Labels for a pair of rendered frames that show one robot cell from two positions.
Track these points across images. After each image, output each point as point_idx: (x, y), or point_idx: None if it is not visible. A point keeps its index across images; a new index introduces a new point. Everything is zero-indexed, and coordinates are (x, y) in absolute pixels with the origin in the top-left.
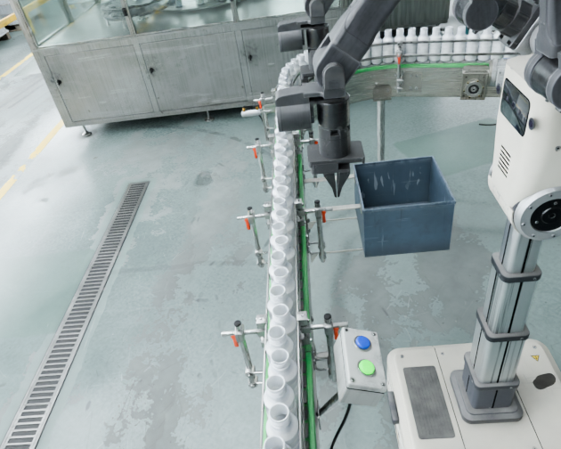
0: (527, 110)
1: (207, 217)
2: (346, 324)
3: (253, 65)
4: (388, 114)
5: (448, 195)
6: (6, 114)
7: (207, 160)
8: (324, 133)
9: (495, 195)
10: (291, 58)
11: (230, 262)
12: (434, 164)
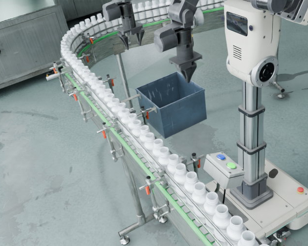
0: (246, 22)
1: (14, 170)
2: (203, 155)
3: (2, 56)
4: (108, 67)
5: (197, 88)
6: None
7: None
8: (183, 47)
9: (235, 72)
10: (30, 45)
11: (50, 192)
12: (180, 75)
